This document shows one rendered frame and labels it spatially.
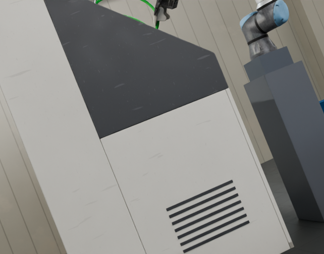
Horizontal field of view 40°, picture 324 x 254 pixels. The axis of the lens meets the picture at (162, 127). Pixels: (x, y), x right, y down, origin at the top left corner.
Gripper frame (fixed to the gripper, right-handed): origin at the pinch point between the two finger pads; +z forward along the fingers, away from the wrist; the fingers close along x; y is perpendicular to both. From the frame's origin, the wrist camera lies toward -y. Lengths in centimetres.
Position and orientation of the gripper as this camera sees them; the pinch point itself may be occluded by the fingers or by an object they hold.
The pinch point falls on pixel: (155, 22)
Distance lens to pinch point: 210.8
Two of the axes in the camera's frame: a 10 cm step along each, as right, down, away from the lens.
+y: 9.2, 3.5, -1.9
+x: 3.1, -3.5, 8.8
